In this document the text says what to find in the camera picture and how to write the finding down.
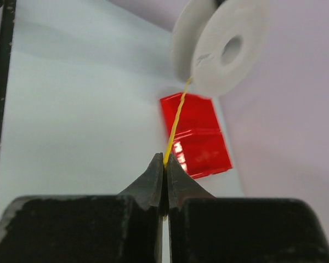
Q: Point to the white plastic spool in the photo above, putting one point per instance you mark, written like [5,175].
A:
[216,43]

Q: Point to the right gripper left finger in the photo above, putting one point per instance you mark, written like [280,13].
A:
[126,227]

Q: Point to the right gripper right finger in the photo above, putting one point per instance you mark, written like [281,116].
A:
[205,228]

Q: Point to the red two-compartment bin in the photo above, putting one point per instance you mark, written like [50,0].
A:
[199,144]

